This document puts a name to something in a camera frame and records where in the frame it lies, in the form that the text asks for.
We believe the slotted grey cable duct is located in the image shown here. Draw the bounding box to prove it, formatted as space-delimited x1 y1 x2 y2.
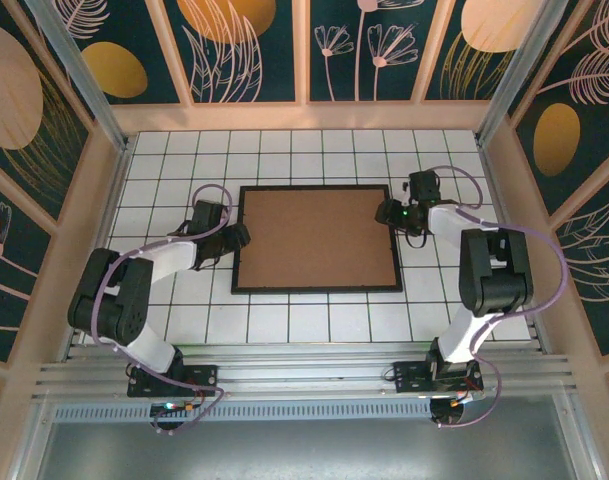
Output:
51 402 435 424

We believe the brown backing board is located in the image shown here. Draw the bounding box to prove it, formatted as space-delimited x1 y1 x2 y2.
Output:
236 189 398 291

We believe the grey metal panel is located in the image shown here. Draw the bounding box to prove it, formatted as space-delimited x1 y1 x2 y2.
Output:
33 422 580 480

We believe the black picture frame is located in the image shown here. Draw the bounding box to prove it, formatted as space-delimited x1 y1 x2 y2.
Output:
230 183 404 296

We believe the small circuit board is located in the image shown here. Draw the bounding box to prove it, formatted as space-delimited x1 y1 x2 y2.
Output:
150 399 198 417
430 392 487 426

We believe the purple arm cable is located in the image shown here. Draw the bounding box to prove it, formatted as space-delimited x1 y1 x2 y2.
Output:
91 183 234 437
433 165 569 430

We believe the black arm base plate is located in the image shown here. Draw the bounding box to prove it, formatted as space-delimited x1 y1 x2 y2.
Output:
392 359 485 396
127 362 220 399

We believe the aluminium rail beam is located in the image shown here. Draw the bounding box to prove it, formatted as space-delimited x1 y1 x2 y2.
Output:
31 342 579 402

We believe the aluminium corner post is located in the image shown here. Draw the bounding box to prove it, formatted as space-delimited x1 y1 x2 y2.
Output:
476 0 571 146
25 0 131 151

